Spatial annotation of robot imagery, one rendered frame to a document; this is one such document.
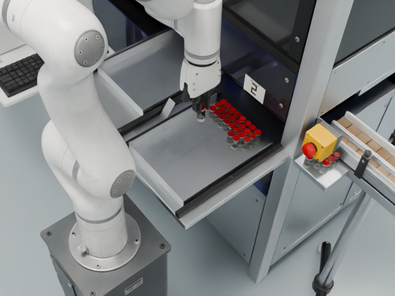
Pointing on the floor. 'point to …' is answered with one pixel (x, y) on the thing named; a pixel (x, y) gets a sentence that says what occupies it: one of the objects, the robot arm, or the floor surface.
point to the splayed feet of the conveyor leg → (324, 249)
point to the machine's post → (300, 123)
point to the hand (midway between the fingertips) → (200, 103)
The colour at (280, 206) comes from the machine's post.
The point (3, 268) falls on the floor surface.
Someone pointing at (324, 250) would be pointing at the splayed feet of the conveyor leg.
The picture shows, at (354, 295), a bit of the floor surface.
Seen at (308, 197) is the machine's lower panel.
